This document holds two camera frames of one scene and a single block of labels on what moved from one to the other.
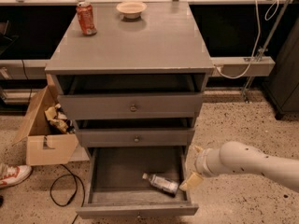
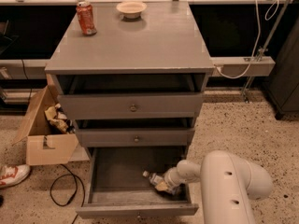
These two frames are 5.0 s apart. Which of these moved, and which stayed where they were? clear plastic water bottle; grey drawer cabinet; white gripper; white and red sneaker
Moved: white gripper
Stayed: clear plastic water bottle; white and red sneaker; grey drawer cabinet
